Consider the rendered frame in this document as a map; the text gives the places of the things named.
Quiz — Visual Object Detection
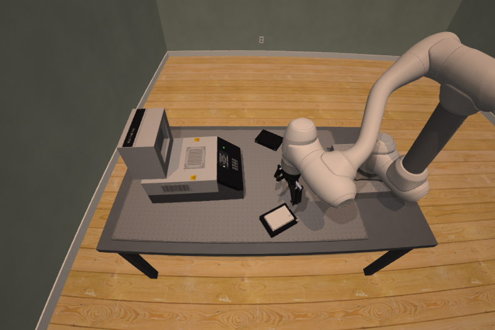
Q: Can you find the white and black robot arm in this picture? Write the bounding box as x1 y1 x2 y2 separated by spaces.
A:
281 31 495 208

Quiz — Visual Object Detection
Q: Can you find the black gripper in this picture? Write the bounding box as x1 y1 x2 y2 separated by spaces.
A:
274 164 303 209

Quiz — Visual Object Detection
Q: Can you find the beige lab instrument with lid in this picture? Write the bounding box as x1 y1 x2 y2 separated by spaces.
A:
117 107 244 203

